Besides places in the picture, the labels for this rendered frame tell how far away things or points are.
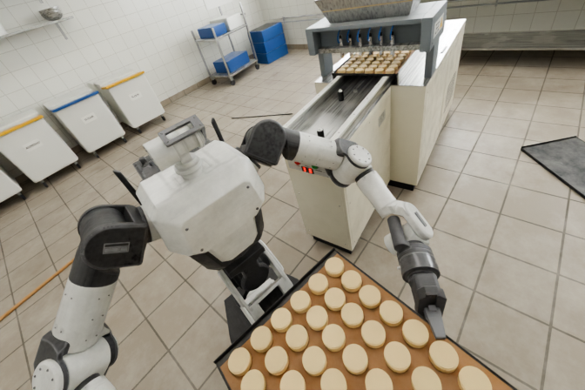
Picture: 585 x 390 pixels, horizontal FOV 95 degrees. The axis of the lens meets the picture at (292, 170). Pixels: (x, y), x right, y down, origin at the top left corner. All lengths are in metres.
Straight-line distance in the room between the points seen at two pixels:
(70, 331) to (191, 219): 0.32
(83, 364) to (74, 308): 0.12
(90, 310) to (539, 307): 1.80
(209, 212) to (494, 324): 1.47
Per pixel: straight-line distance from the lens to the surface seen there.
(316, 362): 0.68
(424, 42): 1.63
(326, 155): 0.78
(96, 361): 0.82
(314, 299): 0.75
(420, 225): 0.79
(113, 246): 0.67
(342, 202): 1.42
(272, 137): 0.72
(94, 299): 0.74
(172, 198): 0.63
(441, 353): 0.69
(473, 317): 1.74
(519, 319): 1.81
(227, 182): 0.64
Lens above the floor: 1.54
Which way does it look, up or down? 38 degrees down
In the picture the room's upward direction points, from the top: 16 degrees counter-clockwise
